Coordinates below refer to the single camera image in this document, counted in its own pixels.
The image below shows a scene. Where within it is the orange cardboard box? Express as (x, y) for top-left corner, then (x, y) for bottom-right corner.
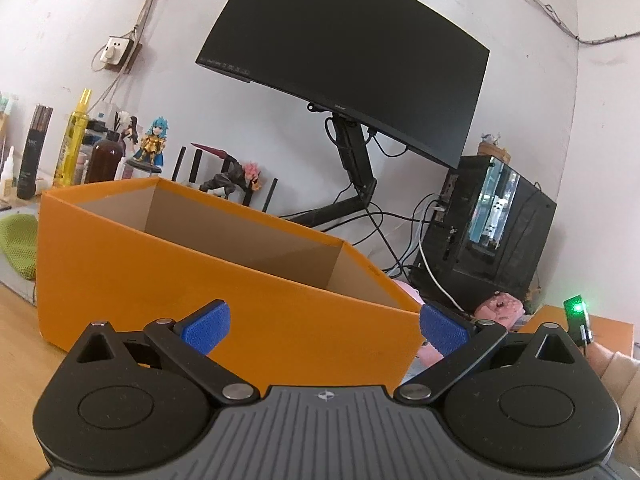
(36, 176), (425, 386)

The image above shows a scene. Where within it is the white computer cable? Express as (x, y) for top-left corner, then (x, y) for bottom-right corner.
(419, 195), (467, 312)

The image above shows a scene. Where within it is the grey wall cable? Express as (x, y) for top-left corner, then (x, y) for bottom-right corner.
(490, 0), (640, 46)

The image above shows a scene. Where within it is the black curved monitor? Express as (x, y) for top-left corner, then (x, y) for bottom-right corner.
(195, 0), (491, 170)

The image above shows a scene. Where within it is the pink-haired figurine with sword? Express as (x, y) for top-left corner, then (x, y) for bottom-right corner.
(192, 142), (266, 198)

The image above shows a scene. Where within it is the dark-haired figurine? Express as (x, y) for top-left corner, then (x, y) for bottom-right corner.
(116, 110), (143, 153)

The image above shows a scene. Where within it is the pink cat-shaped stand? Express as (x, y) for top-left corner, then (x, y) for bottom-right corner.
(475, 292), (526, 328)

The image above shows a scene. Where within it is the wooden desktop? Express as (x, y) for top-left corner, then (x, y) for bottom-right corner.
(0, 260), (636, 480)

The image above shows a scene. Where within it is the black cable bundle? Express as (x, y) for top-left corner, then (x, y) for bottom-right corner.
(280, 185), (451, 281)

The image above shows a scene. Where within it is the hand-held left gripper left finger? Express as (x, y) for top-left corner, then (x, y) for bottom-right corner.
(65, 299), (260, 405)

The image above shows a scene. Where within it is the black cosmetic tube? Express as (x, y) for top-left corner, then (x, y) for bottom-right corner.
(16, 104), (53, 201)

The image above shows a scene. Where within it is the white wall cable bundle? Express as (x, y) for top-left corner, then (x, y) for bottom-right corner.
(91, 0), (223, 106)

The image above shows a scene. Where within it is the green mesh cloth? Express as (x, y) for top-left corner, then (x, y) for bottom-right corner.
(0, 214), (38, 281)

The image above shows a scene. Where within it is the wicker basket with figurine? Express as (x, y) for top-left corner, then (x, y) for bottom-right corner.
(477, 132), (511, 161)

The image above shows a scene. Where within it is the white wall socket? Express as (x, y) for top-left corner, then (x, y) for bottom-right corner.
(102, 35), (143, 73)

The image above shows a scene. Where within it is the person's right forearm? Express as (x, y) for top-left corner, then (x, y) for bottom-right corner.
(585, 342), (640, 463)

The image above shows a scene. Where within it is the blue-haired gold armour figurine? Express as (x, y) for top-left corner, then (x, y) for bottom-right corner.
(126, 116), (171, 173)

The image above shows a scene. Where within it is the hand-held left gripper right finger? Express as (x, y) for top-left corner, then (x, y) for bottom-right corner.
(394, 301), (591, 405)

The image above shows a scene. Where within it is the small white bottle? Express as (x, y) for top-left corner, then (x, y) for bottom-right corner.
(0, 145), (16, 201)

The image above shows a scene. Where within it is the yellow liquid bottle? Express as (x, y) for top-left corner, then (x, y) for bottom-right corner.
(54, 88), (93, 188)

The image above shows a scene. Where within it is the brown bottle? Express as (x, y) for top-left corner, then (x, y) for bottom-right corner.
(85, 130), (126, 184)

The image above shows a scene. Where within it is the black glass computer case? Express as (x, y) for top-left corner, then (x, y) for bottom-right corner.
(410, 155), (558, 313)

